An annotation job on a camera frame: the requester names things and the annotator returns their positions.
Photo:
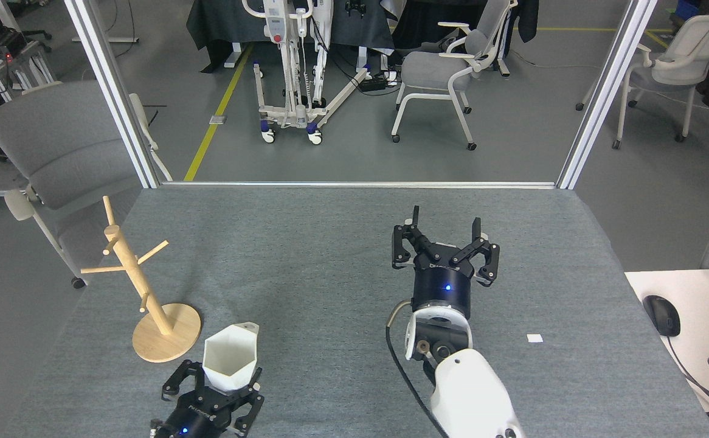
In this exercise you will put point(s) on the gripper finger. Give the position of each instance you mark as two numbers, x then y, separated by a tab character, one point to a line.
482	255
178	380
251	401
409	240

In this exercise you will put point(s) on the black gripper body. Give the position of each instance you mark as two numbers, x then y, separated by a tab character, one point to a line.
442	283
199	417

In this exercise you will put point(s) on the white hexagonal cup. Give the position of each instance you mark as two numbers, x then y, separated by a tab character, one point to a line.
230	356

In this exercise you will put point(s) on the wooden cup rack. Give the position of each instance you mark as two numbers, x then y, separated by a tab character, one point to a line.
148	304

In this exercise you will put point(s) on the small white square tag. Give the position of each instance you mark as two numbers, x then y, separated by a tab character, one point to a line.
535	338

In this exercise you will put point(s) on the black power strip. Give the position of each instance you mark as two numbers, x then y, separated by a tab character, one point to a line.
373	83

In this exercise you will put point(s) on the white stand on wheels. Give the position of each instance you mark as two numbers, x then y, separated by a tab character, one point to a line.
300	91

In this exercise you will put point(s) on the black computer mouse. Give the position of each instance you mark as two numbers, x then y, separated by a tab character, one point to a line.
661	315

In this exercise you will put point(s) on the metal floor plate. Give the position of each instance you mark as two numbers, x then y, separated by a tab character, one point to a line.
218	120

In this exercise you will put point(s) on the white desk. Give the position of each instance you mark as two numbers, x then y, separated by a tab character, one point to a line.
707	304

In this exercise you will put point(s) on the black hanging jacket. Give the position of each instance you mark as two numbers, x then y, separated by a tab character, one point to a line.
528	18

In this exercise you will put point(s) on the white office chair grey seat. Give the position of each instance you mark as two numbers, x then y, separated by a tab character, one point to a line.
670	64

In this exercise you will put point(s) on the black cloth covered table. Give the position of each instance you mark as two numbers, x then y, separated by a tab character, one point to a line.
221	24

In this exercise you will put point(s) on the blue box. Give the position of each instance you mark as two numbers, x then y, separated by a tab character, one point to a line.
688	7

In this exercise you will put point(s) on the metal equipment cart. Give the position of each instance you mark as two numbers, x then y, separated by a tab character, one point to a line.
8	67

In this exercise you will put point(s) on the silver frame rail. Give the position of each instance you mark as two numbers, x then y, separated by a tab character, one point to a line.
360	184

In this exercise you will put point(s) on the grey office chair white frame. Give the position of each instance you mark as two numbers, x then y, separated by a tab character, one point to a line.
433	70

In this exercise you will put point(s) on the silver frame post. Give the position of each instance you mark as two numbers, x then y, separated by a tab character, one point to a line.
604	97
114	97

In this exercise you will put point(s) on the grey chair with cream frame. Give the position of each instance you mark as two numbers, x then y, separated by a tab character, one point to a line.
62	146

